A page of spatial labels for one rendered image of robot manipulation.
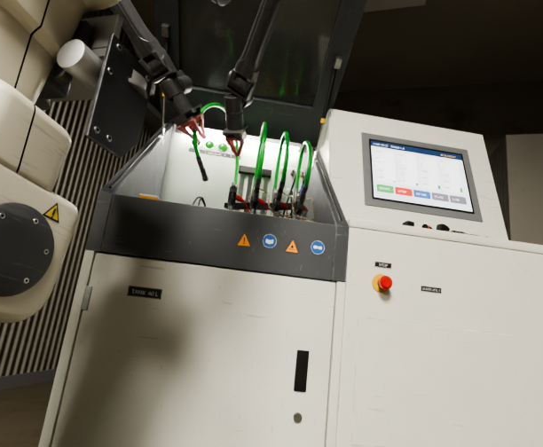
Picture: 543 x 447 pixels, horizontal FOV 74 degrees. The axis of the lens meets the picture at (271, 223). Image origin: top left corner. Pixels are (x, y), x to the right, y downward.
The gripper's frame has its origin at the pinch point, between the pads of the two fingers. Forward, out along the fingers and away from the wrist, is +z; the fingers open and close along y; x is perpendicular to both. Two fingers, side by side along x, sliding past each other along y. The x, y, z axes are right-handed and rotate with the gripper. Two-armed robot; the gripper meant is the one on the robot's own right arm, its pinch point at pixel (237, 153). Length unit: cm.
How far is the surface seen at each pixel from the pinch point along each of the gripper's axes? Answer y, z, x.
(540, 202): 137, 79, -176
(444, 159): 36, 12, -78
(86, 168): 126, 66, 168
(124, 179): -28.9, -1.7, 26.2
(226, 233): -36.9, 8.9, -6.4
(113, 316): -60, 21, 18
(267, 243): -35.6, 11.9, -17.4
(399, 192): 14, 18, -59
